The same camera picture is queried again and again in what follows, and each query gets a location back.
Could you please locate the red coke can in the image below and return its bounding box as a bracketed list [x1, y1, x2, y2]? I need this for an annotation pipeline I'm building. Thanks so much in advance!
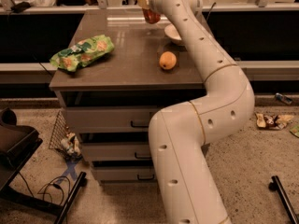
[143, 9, 161, 24]

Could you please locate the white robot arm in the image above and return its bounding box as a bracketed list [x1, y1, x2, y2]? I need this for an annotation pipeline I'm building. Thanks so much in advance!
[138, 0, 255, 224]

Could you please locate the white paper bowl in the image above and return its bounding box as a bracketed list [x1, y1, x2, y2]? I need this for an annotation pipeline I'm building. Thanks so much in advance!
[164, 24, 184, 46]

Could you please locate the small can on floor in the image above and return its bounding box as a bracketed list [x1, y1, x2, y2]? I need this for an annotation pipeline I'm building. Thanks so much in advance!
[275, 92, 292, 105]

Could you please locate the orange fruit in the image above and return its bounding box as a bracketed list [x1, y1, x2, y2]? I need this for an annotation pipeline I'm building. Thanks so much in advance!
[159, 51, 177, 70]

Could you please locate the green chip bag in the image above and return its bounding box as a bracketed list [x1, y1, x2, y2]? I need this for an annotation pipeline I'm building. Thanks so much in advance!
[50, 35, 114, 72]

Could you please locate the grey drawer cabinet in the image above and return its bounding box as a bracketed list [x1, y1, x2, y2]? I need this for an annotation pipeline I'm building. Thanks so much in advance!
[50, 10, 206, 171]

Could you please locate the top drawer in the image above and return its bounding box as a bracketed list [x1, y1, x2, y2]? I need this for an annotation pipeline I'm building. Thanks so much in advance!
[62, 106, 158, 133]

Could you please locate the drawer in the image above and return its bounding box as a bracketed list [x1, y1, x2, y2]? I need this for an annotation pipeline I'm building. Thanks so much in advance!
[81, 142, 151, 161]
[62, 106, 158, 133]
[92, 166, 155, 182]

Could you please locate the middle drawer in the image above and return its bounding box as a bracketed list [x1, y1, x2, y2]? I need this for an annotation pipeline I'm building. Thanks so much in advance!
[81, 142, 151, 161]

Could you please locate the crumpled snack wrapper on floor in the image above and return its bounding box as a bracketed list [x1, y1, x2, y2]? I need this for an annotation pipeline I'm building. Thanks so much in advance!
[255, 113, 293, 130]

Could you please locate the bottom drawer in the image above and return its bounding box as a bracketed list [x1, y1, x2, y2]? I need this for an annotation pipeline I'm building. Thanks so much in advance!
[92, 166, 155, 182]

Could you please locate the black cart left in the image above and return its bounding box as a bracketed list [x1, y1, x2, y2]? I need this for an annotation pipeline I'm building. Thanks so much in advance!
[0, 108, 86, 224]

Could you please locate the black bar right floor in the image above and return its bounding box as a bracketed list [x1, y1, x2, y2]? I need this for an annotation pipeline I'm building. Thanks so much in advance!
[268, 175, 299, 224]

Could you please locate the wire mesh basket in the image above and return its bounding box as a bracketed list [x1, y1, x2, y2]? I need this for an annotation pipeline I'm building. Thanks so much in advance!
[49, 111, 82, 161]

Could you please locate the black cable on floor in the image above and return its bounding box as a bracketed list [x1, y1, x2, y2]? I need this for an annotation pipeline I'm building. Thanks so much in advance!
[18, 171, 72, 207]

